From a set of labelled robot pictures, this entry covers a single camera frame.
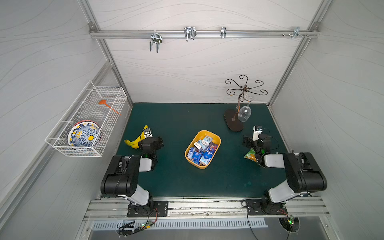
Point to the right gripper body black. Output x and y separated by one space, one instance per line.
247 142

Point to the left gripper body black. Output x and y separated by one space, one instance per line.
159 142

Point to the yellow plastic storage box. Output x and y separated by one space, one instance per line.
199 136

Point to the purple anime tissue pack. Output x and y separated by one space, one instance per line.
212 147

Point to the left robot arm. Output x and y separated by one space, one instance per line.
122 175

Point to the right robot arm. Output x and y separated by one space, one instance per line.
303 174

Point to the yellow banana bunch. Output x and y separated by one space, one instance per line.
135 144

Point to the green snack bag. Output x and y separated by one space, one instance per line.
252 155

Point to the clear wine glass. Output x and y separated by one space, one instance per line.
244 113

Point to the black metal glass stand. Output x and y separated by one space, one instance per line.
245 94

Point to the blue Tempo tissue pack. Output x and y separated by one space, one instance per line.
196 157

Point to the orange plastic spoon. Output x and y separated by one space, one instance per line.
104 102

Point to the blue yellow patterned plate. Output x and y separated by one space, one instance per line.
84 134

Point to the metal double hook left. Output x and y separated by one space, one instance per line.
156 40

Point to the metal double hook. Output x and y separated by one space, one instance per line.
190 33
156 40

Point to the small metal hook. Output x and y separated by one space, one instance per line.
223 32

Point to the metal hook right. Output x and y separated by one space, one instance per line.
296 34

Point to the metal double hook middle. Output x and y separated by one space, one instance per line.
190 33

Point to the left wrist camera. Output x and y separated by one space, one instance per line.
147 133

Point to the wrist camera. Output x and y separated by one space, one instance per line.
147 133
257 130

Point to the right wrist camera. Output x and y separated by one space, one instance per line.
257 130

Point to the white wire basket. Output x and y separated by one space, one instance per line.
86 108

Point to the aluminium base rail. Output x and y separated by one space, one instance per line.
205 208

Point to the aluminium top rail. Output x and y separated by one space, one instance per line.
201 34

